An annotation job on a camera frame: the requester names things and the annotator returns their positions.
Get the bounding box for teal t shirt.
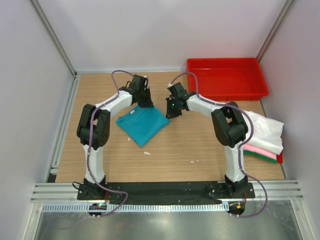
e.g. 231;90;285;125
116;106;170;148

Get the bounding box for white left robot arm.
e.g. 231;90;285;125
76;74;154;200

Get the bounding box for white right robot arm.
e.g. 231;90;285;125
166;82;249;198

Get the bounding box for red plastic bin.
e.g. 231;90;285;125
186;57;269;102

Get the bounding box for pink folded t shirt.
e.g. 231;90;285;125
243;143;277;161

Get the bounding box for white folded t shirt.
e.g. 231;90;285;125
245;111;284;155

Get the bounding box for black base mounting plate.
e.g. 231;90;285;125
72;181;256;205

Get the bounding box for green folded t shirt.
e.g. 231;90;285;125
243;150;277;164

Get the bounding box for red folded t shirt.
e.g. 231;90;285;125
276;152;283;164

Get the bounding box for aluminium frame rail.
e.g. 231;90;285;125
30;180;304;203

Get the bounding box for white slotted cable duct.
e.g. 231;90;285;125
42;202;229;213

